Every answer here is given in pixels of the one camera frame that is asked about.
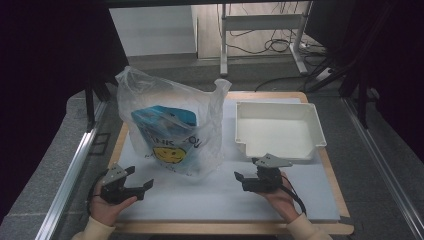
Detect blue snack packet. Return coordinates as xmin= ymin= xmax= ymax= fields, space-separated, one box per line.
xmin=130 ymin=105 xmax=198 ymax=165

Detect black floor cables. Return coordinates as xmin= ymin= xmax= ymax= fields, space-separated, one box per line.
xmin=216 ymin=2 xmax=338 ymax=93

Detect clear plastic bag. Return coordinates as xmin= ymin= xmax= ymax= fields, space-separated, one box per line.
xmin=114 ymin=65 xmax=233 ymax=178

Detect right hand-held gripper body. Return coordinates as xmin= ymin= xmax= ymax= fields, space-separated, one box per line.
xmin=242 ymin=152 xmax=294 ymax=194

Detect person's right hand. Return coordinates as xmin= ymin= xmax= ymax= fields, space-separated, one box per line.
xmin=255 ymin=171 xmax=301 ymax=224

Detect white plastic tray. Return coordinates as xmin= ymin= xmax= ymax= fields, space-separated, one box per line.
xmin=234 ymin=101 xmax=328 ymax=162

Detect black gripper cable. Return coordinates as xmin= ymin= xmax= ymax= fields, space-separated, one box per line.
xmin=279 ymin=174 xmax=308 ymax=216

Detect aluminium rail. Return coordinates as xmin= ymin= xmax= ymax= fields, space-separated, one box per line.
xmin=34 ymin=99 xmax=110 ymax=240
xmin=342 ymin=95 xmax=424 ymax=240

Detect white power strip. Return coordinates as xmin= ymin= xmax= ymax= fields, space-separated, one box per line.
xmin=314 ymin=66 xmax=335 ymax=83

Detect wooden table board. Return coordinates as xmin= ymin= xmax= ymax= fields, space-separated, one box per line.
xmin=107 ymin=91 xmax=355 ymax=236

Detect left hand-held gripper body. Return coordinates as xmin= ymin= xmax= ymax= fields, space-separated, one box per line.
xmin=99 ymin=162 xmax=146 ymax=205

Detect black stand leg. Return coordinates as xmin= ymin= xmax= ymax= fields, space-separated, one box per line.
xmin=83 ymin=78 xmax=97 ymax=132

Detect person's left hand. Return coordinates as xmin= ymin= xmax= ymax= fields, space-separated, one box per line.
xmin=88 ymin=181 xmax=138 ymax=228

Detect white cabinet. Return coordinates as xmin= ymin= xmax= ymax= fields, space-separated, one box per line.
xmin=108 ymin=4 xmax=198 ymax=58

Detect dark curtain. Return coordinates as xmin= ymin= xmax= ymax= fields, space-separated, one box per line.
xmin=0 ymin=0 xmax=130 ymax=224
xmin=304 ymin=0 xmax=424 ymax=163

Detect white metal desk frame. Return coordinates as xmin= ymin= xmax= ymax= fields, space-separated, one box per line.
xmin=218 ymin=1 xmax=315 ymax=78

